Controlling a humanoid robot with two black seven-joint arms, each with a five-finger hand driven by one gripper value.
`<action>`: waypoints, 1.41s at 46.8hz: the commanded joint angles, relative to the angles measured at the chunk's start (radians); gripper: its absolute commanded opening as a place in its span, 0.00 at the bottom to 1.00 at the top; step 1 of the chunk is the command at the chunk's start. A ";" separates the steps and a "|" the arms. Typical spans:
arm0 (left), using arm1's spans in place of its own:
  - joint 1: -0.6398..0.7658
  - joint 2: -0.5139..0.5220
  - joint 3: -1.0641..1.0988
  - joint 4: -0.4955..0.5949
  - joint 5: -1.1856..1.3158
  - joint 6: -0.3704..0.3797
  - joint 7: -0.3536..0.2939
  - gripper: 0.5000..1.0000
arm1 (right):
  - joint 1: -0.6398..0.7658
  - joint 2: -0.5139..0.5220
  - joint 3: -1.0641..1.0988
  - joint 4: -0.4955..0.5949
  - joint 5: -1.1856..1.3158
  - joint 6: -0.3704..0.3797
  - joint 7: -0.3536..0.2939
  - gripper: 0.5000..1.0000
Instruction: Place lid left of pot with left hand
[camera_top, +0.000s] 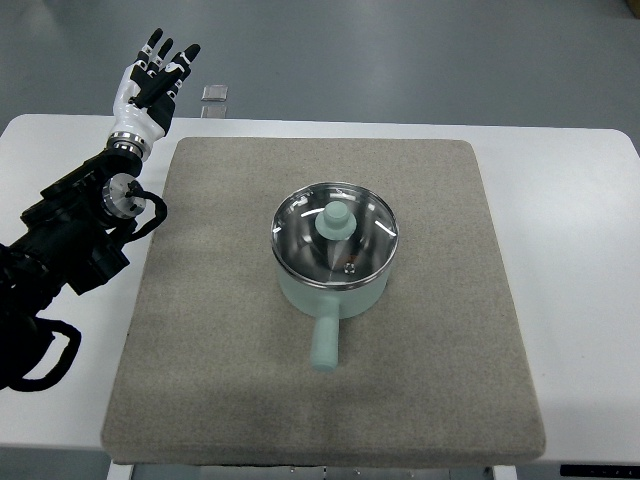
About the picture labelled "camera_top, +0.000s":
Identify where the floor plate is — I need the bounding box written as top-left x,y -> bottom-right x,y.
201,105 -> 227,119
201,84 -> 228,102

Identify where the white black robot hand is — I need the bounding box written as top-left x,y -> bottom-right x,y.
109,28 -> 201,158

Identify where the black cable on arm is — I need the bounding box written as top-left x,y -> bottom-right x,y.
117,182 -> 169,244

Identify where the grey felt mat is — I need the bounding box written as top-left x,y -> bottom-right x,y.
102,138 -> 546,468

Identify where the upper floor plate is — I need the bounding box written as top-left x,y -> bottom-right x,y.
201,84 -> 228,102

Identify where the glass lid with green knob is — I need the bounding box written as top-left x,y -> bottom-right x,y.
271,182 -> 400,290

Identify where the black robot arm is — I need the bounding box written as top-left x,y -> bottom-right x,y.
1,132 -> 167,392

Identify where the mint green saucepan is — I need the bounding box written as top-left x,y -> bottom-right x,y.
271,248 -> 397,372

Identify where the lower floor plate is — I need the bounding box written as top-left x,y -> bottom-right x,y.
201,105 -> 227,119

